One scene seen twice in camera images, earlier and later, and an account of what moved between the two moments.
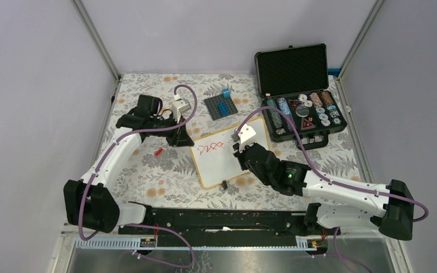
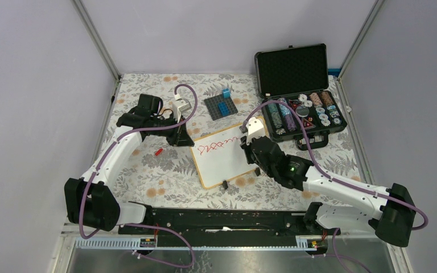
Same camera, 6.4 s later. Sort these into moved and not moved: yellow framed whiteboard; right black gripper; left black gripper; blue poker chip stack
Moved: right black gripper
Not moved: yellow framed whiteboard; blue poker chip stack; left black gripper
